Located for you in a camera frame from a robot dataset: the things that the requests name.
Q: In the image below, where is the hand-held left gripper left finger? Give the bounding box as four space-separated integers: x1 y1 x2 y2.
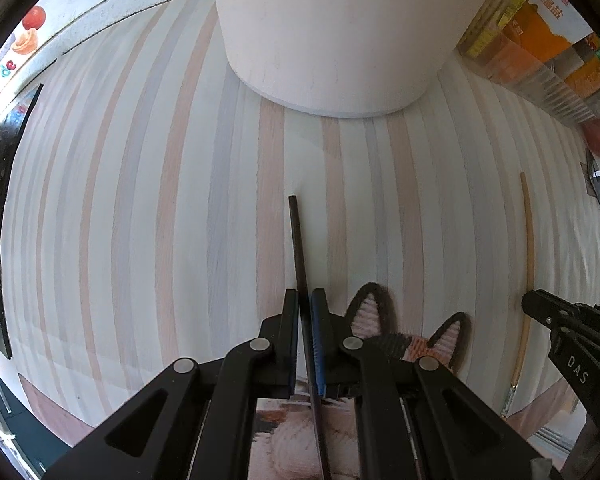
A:
42 289 300 480

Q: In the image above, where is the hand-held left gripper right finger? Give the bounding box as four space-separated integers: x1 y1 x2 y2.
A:
311 288 552 480

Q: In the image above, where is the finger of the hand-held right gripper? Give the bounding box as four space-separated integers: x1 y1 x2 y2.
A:
521 288 600 357

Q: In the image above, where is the black chopstick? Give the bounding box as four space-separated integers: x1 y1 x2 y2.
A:
288 194 335 480

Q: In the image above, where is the wooden chopstick with green end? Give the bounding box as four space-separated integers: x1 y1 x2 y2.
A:
499 171 535 420

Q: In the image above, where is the clear plastic organizer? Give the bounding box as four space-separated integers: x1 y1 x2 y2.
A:
455 0 600 127

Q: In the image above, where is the striped pastel placemat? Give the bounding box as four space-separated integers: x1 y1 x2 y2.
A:
0 0 600 448

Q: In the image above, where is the orange printed box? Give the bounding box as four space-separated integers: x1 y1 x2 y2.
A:
564 35 600 103

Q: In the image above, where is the yellow box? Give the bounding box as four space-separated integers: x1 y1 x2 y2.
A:
466 0 527 63

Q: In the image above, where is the teal cabinet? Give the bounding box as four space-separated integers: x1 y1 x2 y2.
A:
0 350 48 466

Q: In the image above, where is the large white round container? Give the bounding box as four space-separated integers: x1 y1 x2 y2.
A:
212 0 506 119

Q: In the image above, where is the fruit print poster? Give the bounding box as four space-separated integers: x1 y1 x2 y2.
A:
0 2 48 111

